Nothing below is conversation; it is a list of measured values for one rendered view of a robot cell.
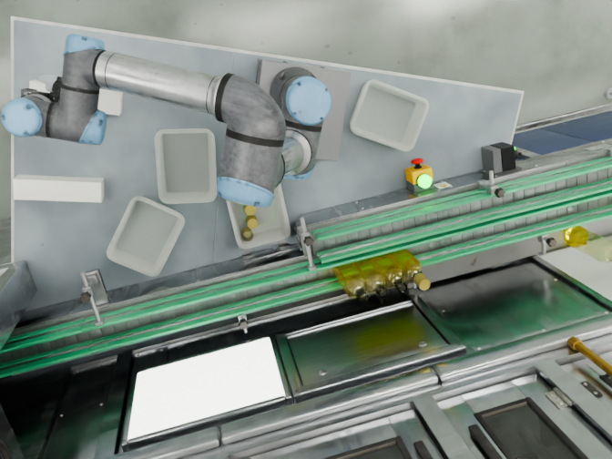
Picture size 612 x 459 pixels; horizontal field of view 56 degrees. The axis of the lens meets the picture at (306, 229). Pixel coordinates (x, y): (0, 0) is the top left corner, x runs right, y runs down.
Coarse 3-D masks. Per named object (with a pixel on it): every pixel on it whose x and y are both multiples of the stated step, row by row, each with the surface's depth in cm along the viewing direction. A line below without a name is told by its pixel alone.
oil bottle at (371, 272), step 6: (354, 264) 178; (360, 264) 176; (366, 264) 175; (372, 264) 174; (360, 270) 172; (366, 270) 171; (372, 270) 170; (378, 270) 169; (366, 276) 167; (372, 276) 167; (378, 276) 166; (366, 282) 167; (372, 282) 166; (384, 282) 167; (366, 288) 169; (372, 288) 166
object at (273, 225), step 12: (276, 192) 182; (228, 204) 176; (240, 204) 184; (276, 204) 187; (240, 216) 186; (264, 216) 187; (276, 216) 188; (240, 228) 187; (264, 228) 188; (276, 228) 189; (288, 228) 182; (240, 240) 182; (252, 240) 184; (264, 240) 182; (276, 240) 183
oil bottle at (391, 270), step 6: (372, 258) 179; (378, 258) 178; (384, 258) 177; (390, 258) 176; (378, 264) 174; (384, 264) 172; (390, 264) 172; (396, 264) 171; (384, 270) 168; (390, 270) 168; (396, 270) 167; (402, 270) 168; (384, 276) 168; (390, 276) 166; (396, 276) 166; (402, 276) 167; (390, 282) 167; (390, 288) 168
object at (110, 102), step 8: (32, 80) 160; (40, 88) 160; (104, 96) 163; (112, 96) 164; (120, 96) 164; (104, 104) 164; (112, 104) 164; (120, 104) 166; (112, 112) 165; (120, 112) 168
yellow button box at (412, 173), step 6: (408, 168) 191; (414, 168) 189; (420, 168) 188; (426, 168) 187; (408, 174) 190; (414, 174) 187; (420, 174) 187; (432, 174) 188; (408, 180) 192; (414, 180) 187; (432, 180) 189; (408, 186) 193; (414, 186) 188; (432, 186) 189
